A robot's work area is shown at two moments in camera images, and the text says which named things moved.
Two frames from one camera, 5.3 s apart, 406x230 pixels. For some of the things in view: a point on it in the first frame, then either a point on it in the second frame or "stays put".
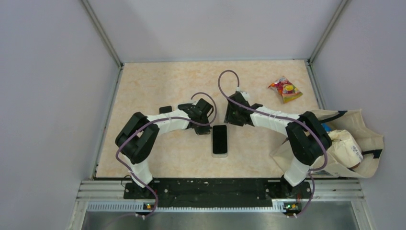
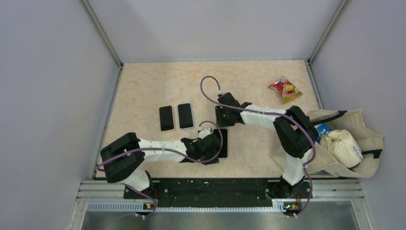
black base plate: (217, 192) stays put
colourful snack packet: (288, 91) stays put
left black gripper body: (202, 129) -> (206, 155)
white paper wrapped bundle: (345, 149) stays put
